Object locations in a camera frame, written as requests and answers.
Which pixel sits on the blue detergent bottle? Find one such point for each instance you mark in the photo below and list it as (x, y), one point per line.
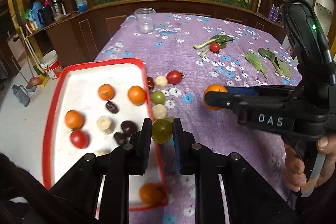
(34, 13)

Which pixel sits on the red rimmed white tray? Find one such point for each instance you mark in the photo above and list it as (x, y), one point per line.
(86, 88)

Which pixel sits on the grey kettle on floor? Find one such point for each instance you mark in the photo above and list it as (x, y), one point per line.
(21, 94)

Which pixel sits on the green leaf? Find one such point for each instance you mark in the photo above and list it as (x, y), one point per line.
(254, 60)
(280, 66)

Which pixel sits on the wrinkled date in tray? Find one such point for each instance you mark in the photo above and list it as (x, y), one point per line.
(112, 107)

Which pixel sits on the orange at tray edge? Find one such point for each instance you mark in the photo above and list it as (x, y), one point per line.
(136, 95)

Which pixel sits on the orange mandarin on cloth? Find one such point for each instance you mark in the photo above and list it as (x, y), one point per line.
(211, 101)

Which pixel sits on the clear plastic cup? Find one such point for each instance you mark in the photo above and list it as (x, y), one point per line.
(144, 17)

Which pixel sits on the dark plum in tray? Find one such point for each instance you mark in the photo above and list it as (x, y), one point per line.
(128, 128)

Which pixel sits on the bok choy stem leaf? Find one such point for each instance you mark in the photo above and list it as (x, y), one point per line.
(222, 40)

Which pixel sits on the white red bucket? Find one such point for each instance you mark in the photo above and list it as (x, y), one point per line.
(51, 65)

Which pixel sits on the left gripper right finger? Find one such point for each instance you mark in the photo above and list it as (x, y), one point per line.
(183, 141)

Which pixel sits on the small tomato with greens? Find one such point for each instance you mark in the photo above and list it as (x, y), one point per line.
(215, 47)

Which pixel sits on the purple floral tablecloth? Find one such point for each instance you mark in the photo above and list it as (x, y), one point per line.
(170, 48)

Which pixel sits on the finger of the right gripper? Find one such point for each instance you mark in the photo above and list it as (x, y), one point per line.
(227, 100)
(251, 91)

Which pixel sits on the green leaf middle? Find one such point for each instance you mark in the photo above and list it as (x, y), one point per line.
(254, 60)

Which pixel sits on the green grape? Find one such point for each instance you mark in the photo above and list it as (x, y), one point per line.
(162, 131)

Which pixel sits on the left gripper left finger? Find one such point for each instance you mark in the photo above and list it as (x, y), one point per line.
(139, 155)

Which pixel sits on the green leaf right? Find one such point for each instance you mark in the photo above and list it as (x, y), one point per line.
(280, 66)

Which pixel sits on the person's right hand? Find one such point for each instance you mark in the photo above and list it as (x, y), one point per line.
(294, 167)

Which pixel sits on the red tomato in tray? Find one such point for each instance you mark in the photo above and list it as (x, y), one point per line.
(79, 139)

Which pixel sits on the large orange in tray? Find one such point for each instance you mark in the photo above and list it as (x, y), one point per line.
(73, 120)

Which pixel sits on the steel thermos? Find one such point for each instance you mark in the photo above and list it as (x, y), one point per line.
(58, 9)

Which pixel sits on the red tomato on cloth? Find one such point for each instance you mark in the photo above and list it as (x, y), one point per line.
(174, 77)

